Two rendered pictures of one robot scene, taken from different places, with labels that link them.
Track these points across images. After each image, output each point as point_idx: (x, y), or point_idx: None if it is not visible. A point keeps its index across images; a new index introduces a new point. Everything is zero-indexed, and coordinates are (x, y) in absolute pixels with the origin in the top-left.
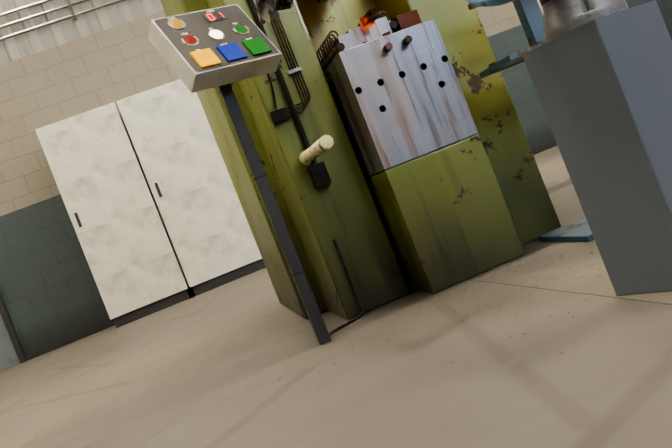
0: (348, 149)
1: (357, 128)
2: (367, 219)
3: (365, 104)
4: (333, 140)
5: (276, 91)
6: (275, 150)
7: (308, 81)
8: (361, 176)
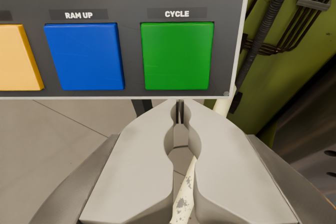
0: (278, 104)
1: (300, 117)
2: (244, 131)
3: (317, 161)
4: (272, 91)
5: (256, 9)
6: None
7: (317, 27)
8: (267, 119)
